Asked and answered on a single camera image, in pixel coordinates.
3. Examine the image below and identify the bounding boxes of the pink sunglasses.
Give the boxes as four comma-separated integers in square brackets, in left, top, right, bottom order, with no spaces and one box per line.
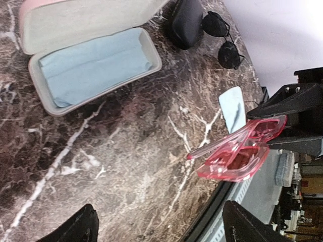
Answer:
[187,115,287,182]

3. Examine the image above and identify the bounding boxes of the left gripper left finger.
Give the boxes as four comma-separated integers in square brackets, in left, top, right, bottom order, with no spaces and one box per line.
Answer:
[38,204,99,242]

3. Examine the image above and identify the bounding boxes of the black table front rail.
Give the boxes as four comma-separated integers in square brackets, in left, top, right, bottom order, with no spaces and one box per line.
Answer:
[179,181,235,241]

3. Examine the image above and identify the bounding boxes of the blue cleaning cloth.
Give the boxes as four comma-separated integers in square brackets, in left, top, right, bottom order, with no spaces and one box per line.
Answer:
[219,86,246,134]
[39,28,152,108]

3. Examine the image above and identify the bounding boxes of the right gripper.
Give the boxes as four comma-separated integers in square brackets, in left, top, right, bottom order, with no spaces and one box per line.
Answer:
[246,67,322,156]

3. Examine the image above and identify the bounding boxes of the pink glasses case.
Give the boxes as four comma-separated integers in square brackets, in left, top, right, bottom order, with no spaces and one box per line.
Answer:
[19,1,166,116]

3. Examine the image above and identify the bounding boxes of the white slotted cable duct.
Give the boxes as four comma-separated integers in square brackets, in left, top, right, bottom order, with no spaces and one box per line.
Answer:
[200,179,251,241]

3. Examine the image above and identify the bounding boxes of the black glasses case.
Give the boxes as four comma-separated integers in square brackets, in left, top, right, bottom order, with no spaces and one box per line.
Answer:
[165,0,203,50]

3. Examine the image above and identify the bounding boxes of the black sunglasses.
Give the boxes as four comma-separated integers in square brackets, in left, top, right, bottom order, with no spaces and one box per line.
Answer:
[201,11,246,70]

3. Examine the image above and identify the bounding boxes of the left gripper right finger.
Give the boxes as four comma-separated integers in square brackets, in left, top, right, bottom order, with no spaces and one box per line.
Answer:
[222,201,290,242]

